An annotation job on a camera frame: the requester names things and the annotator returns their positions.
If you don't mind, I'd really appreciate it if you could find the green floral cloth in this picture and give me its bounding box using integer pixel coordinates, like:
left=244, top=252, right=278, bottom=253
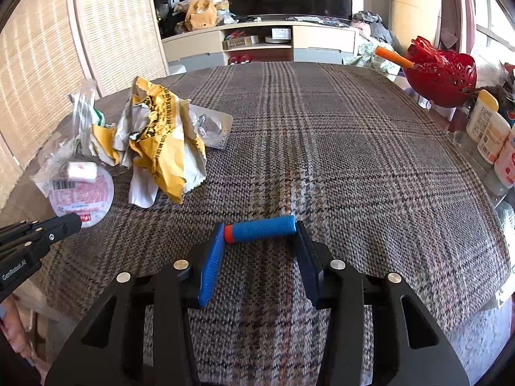
left=343, top=41, right=400, bottom=82

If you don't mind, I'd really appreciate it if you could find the white bottle orange label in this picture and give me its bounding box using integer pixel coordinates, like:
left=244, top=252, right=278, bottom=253
left=477, top=112, right=512, bottom=165

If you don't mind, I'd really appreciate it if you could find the pink curtain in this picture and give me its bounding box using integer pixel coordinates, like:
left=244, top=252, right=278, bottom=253
left=438, top=0, right=476, bottom=51

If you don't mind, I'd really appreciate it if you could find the clear plastic blister tray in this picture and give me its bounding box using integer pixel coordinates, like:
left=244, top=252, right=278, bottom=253
left=188, top=104, right=234, bottom=151

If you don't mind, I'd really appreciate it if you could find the yellow plush bag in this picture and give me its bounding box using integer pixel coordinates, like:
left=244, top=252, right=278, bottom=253
left=183, top=0, right=220, bottom=32

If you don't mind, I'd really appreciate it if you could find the person's left hand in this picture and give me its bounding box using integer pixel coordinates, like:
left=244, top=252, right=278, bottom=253
left=0, top=299, right=39, bottom=371

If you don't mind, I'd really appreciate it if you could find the blue foam dart orange tip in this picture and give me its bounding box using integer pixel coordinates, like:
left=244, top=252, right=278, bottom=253
left=224, top=216, right=299, bottom=244

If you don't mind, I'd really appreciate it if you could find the beige television cabinet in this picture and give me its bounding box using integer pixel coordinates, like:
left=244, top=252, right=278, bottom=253
left=161, top=14, right=361, bottom=75

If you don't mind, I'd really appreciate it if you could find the red openwork plastic basket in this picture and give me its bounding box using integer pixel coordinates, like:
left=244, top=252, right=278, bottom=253
left=404, top=36, right=478, bottom=108

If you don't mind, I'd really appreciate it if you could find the white bottle yellow cap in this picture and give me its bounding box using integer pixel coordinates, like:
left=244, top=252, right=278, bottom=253
left=466, top=89, right=500, bottom=144

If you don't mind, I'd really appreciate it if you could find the window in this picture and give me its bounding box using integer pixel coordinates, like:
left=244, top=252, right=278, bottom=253
left=470, top=0, right=515, bottom=55

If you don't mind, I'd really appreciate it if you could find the yellow torn wrapper piece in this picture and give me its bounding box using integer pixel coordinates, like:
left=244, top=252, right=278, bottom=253
left=91, top=123, right=122, bottom=166

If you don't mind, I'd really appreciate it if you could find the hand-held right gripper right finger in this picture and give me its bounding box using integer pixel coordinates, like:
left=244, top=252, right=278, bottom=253
left=295, top=220, right=471, bottom=386

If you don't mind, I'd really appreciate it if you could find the woven panel screen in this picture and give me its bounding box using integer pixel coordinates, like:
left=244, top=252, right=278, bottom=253
left=0, top=0, right=170, bottom=210

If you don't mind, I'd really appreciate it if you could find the grey clothes pile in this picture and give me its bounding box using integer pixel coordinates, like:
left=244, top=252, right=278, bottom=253
left=352, top=10, right=398, bottom=46

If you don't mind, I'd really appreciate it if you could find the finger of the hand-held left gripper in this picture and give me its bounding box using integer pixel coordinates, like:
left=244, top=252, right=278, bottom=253
left=0, top=213, right=83, bottom=256

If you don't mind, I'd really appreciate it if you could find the round white pink lid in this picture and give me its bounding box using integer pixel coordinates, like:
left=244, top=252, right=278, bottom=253
left=49, top=160, right=116, bottom=229

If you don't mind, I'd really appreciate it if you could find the yellow packaging bag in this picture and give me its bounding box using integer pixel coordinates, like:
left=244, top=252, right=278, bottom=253
left=121, top=76, right=208, bottom=205

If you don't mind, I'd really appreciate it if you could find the small white pink packet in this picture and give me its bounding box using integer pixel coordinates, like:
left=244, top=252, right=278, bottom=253
left=66, top=161, right=98, bottom=182

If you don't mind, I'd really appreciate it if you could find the white paper piece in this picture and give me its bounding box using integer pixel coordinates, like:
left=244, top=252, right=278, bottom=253
left=129, top=163, right=160, bottom=209

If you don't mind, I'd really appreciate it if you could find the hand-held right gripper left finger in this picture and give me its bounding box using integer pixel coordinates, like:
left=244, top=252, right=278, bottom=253
left=44, top=222, right=226, bottom=386

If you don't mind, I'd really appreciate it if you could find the clear plastic bag green print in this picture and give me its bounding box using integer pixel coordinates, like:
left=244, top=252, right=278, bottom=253
left=34, top=84, right=106, bottom=198

